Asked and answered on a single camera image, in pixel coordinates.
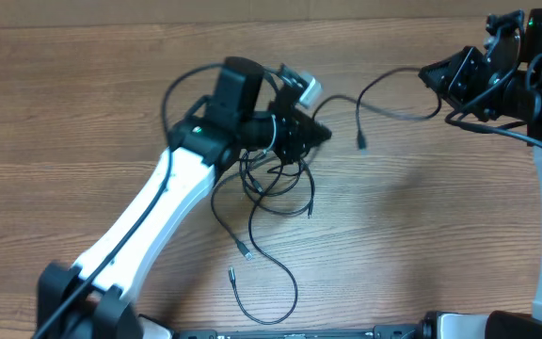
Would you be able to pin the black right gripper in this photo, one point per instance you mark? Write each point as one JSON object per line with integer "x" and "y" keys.
{"x": 462, "y": 79}

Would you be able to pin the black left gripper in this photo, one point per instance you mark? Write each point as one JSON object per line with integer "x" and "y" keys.
{"x": 288, "y": 133}

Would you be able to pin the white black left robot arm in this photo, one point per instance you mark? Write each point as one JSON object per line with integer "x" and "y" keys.
{"x": 252, "y": 109}

